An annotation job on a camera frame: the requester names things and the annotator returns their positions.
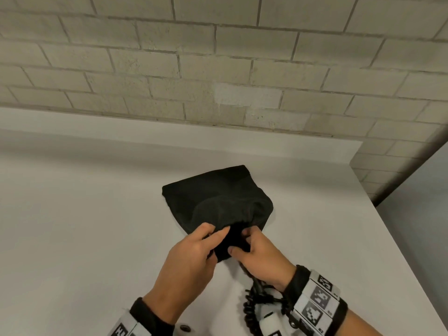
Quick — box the person's right hand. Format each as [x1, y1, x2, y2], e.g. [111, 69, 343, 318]
[228, 225, 296, 293]

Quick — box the person's left hand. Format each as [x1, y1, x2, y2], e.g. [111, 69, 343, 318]
[141, 223, 231, 326]

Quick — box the black power cord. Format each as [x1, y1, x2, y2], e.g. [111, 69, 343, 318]
[242, 276, 286, 336]

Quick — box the black cloth drawstring bag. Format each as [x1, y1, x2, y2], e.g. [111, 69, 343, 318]
[161, 165, 274, 264]

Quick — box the person's right forearm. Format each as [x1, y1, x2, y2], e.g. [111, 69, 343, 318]
[336, 309, 384, 336]

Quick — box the right wristband with markers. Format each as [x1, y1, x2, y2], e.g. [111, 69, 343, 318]
[281, 265, 349, 336]

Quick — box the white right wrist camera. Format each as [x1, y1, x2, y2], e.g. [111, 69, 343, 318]
[259, 311, 298, 336]

